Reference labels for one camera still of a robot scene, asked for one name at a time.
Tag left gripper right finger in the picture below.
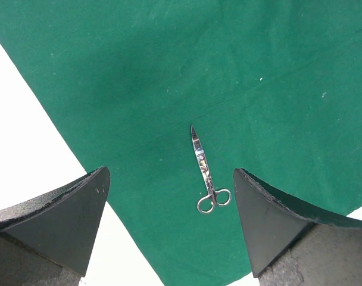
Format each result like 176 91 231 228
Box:
233 169 362 285

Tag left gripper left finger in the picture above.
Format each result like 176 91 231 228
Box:
0 166 110 285

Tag silver surgical scissors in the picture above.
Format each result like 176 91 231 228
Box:
191 125 232 214

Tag green surgical cloth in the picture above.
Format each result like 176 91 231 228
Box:
0 1 362 285

